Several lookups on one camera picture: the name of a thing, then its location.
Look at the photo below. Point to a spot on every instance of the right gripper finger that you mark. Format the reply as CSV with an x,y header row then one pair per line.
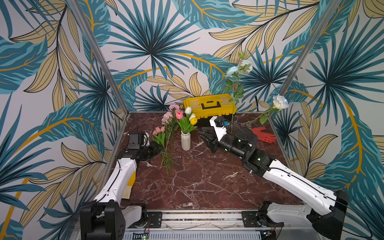
x,y
209,130
209,140

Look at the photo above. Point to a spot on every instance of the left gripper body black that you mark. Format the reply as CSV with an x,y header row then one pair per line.
x,y
153,150

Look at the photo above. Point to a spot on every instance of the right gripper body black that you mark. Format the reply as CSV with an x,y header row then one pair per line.
x,y
216,141

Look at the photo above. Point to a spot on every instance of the light pink tulip stem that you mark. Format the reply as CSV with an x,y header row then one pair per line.
x,y
162,135

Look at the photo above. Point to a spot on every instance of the light pink rose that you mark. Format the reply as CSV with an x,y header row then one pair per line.
x,y
170,122

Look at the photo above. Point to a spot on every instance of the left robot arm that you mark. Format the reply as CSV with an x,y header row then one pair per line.
x,y
103,218

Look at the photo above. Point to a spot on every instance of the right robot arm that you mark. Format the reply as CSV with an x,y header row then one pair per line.
x,y
323,210

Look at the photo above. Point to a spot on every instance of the white ribbed vase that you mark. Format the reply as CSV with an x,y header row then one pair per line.
x,y
186,141

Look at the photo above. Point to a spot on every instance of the yellow black toolbox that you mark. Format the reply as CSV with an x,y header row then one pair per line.
x,y
205,107

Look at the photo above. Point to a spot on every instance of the tulip bouquet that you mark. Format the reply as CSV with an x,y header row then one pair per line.
x,y
187,120

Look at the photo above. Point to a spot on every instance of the red glove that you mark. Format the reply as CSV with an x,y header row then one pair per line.
x,y
263,136

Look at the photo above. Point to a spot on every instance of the pale blue flower stem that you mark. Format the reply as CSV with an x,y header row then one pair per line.
x,y
233,85

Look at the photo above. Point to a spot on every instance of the white rose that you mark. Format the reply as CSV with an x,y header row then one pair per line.
x,y
279,103

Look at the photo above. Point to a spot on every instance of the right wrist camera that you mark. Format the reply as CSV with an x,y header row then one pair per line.
x,y
220,125

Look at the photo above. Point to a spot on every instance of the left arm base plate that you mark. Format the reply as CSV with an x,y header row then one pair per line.
x,y
150,219

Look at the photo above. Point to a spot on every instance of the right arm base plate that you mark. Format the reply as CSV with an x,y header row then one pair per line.
x,y
254,219

